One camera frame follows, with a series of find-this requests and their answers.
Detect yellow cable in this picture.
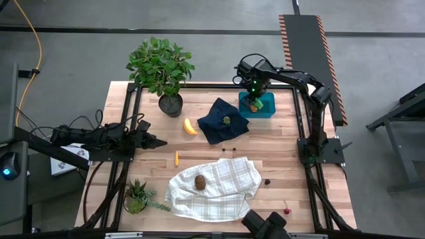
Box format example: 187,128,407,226
12,0,43,127

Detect large green potted plant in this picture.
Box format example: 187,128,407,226
126,36,196,119

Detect grey desk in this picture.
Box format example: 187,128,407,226
0,62,31,227

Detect black computer mouse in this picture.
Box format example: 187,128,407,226
0,151,21,181

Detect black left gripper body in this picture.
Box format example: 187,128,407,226
132,131,157,150

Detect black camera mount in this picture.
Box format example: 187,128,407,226
241,210,292,239

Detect dark blue cloth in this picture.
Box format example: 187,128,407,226
197,97,250,145

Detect white printed paper box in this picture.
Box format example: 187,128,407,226
49,143,90,176

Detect yellow toy banana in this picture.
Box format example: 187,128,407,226
183,118,198,136

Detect small potted succulent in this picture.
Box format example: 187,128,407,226
123,178,172,215

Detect black ramp orange striped edges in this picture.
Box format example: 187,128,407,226
278,14,349,127

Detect black metal table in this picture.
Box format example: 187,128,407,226
366,82,425,195

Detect brown toy kiwi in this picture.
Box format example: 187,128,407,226
194,175,207,191

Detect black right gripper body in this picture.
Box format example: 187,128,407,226
244,77,268,100

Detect teal plastic tupperware container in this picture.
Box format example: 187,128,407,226
238,91,276,119

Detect black cable bundle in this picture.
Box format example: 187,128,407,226
15,108,145,140

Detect white plaid cloth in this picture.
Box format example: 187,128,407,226
165,157,262,222

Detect black aluminium rig frame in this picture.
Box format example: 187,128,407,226
76,82,357,239

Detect orange toy carrot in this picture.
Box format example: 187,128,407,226
249,98,264,114

